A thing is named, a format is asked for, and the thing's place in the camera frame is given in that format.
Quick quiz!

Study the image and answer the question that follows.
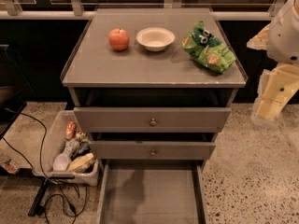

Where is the dark snack packet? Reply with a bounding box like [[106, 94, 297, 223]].
[[73, 141, 91, 159]]

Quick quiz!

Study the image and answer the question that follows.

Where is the white railing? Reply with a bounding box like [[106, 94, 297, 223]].
[[0, 0, 299, 21]]

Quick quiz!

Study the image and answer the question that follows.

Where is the grey bottom drawer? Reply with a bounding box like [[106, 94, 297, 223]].
[[95, 160, 210, 224]]

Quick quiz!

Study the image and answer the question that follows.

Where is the yellow snack bag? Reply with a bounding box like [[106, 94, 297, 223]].
[[68, 153, 95, 173]]

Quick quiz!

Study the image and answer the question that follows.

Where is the grey middle drawer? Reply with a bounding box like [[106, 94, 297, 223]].
[[90, 141, 216, 160]]

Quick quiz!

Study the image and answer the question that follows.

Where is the black stand leg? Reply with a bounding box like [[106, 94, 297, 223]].
[[28, 179, 50, 217]]

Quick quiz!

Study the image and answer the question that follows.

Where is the grey drawer cabinet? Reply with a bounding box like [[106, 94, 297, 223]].
[[59, 7, 249, 224]]

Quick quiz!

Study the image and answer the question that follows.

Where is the grey drawer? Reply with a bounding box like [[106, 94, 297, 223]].
[[95, 160, 210, 224], [90, 141, 216, 160], [74, 107, 231, 133]]

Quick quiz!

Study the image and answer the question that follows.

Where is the black cable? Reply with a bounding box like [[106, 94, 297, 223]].
[[0, 107, 90, 224]]

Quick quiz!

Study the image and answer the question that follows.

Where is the green rice chip bag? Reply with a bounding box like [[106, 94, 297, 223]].
[[181, 21, 236, 74]]

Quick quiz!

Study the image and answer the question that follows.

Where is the grey top drawer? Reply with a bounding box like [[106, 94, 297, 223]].
[[74, 107, 231, 133]]

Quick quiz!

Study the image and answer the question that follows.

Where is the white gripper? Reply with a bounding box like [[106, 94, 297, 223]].
[[251, 63, 299, 120]]

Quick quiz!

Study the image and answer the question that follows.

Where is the white plastic bottle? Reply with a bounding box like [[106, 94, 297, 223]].
[[53, 139, 79, 171]]

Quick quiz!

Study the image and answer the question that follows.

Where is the red snack can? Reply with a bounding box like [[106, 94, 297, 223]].
[[65, 121, 77, 140]]

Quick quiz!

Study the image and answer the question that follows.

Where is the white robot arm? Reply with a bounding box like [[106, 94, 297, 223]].
[[247, 0, 299, 120]]

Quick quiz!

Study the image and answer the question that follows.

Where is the red white floor wrapper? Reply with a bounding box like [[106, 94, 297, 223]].
[[0, 160, 20, 175]]

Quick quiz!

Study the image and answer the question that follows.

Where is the red apple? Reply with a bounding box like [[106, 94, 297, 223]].
[[108, 28, 130, 51]]

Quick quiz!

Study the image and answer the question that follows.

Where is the clear plastic bin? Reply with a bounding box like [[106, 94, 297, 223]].
[[33, 110, 99, 186]]

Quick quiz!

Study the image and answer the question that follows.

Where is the white paper bowl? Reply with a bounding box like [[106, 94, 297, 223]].
[[136, 27, 176, 52]]

